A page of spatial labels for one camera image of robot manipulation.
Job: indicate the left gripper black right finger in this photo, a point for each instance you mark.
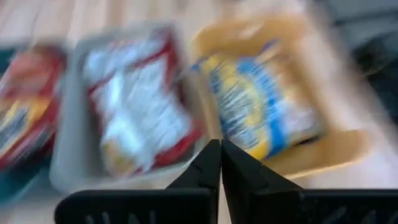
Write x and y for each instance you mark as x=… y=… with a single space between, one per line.
x=255 y=199

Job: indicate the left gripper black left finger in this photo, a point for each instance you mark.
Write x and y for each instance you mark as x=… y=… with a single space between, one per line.
x=186 y=202

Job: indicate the blue Maruchan noodle pack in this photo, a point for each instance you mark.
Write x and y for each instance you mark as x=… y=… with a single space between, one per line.
x=258 y=102

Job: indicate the dark red Maruchan noodle pack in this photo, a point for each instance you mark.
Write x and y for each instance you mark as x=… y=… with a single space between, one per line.
x=140 y=109

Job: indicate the red yellow Maruchan noodle pack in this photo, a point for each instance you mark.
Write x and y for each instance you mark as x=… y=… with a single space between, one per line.
x=28 y=93

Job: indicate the orange plastic bin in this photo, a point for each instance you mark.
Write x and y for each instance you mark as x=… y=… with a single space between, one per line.
x=326 y=152

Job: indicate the light grey plastic bin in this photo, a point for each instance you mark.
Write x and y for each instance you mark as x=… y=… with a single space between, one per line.
x=71 y=140

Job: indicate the teal plastic bin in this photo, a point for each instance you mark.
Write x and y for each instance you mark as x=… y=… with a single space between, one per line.
x=12 y=186

